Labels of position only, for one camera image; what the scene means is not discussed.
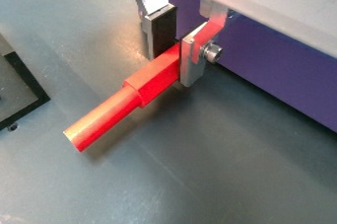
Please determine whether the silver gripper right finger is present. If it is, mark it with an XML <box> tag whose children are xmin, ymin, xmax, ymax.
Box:
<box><xmin>179</xmin><ymin>0</ymin><xmax>228</xmax><ymax>87</ymax></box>

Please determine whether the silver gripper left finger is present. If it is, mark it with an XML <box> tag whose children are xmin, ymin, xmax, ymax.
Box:
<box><xmin>136</xmin><ymin>0</ymin><xmax>178</xmax><ymax>59</ymax></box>

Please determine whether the red peg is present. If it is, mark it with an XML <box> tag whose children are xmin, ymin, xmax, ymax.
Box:
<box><xmin>65</xmin><ymin>44</ymin><xmax>179</xmax><ymax>152</ymax></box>

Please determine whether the purple base board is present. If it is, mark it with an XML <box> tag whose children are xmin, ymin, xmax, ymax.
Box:
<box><xmin>170</xmin><ymin>0</ymin><xmax>337</xmax><ymax>132</ymax></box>

